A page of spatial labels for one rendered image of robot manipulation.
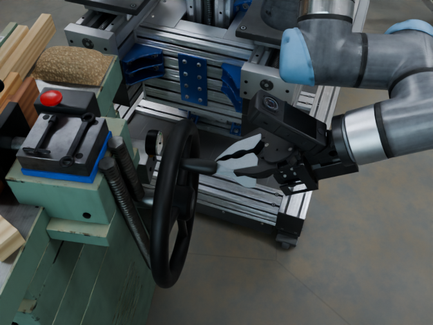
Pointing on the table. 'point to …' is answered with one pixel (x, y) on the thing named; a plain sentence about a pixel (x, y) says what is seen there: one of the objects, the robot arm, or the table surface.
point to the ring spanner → (76, 140)
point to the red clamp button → (51, 98)
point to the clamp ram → (11, 136)
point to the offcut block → (9, 239)
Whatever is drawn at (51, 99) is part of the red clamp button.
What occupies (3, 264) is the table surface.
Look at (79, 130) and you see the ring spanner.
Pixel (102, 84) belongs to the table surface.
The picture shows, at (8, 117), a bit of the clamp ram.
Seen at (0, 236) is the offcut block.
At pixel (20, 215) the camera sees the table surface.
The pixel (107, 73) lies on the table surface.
